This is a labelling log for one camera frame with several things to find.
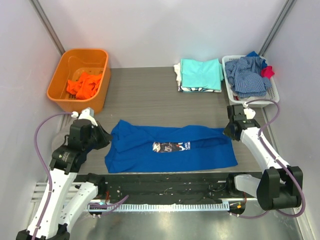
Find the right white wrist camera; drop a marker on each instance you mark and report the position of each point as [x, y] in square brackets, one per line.
[249, 113]

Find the orange plastic tub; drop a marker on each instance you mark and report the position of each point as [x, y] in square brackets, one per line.
[72, 65]

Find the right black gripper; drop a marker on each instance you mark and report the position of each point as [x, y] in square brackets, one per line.
[230, 130]

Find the aluminium corner post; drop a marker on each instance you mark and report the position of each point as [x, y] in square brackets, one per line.
[283, 14]
[47, 25]

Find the left aluminium corner post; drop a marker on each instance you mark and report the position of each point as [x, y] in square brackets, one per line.
[47, 25]

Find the slotted white cable duct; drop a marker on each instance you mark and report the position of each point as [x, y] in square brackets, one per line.
[125, 208]

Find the folded white printed t shirt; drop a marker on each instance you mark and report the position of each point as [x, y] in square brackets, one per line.
[180, 88]

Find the blue checkered shirt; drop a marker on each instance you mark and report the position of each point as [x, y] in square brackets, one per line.
[244, 76]

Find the orange t shirt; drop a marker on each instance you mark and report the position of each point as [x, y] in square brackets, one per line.
[85, 87]

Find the blue cloth in basket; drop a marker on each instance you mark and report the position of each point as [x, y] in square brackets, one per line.
[254, 54]

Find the blue t shirt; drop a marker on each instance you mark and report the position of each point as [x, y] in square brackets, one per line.
[156, 149]

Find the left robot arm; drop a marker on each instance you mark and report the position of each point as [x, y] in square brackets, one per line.
[54, 218]

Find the white plastic laundry basket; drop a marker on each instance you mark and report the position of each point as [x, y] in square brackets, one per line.
[272, 93]

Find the folded teal t shirt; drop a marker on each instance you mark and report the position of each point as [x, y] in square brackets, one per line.
[201, 74]

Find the red cloth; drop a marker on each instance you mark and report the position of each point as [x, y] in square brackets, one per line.
[267, 72]

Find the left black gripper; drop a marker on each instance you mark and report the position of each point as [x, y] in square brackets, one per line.
[100, 137]

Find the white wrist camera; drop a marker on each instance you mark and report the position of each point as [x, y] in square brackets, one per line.
[249, 113]
[87, 114]

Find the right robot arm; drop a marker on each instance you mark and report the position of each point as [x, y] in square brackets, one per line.
[280, 186]

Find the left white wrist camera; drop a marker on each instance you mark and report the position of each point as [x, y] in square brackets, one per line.
[87, 114]

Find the grey cap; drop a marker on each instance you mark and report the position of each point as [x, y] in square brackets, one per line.
[59, 139]

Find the right aluminium corner post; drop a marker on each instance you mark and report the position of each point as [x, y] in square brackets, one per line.
[283, 14]

